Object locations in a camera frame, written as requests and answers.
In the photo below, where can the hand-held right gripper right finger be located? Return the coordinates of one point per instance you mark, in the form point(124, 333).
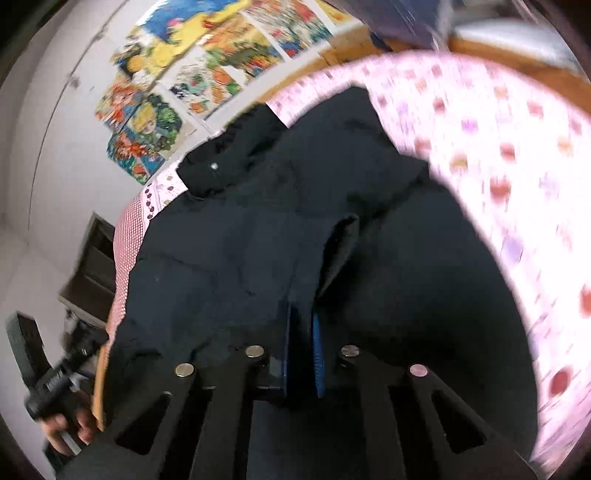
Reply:
point(318, 355)

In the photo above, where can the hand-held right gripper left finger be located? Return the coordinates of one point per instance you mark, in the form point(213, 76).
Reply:
point(292, 350)

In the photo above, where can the black jacket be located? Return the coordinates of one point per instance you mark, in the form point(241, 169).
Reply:
point(258, 221)

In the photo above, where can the person's left hand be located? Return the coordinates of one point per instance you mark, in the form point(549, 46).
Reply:
point(78, 427)

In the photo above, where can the dark wooden cabinet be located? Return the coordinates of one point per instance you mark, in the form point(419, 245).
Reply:
point(92, 272)

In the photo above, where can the red checkered cloth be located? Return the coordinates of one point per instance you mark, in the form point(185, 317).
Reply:
point(127, 249)

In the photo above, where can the pink printed bed sheet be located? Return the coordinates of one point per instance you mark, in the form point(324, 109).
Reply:
point(508, 152)

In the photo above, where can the group of colourful wall drawings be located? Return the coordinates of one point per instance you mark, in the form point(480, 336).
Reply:
point(184, 83)

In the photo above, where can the wooden side bed frame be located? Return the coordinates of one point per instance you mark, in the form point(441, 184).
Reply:
point(517, 74)

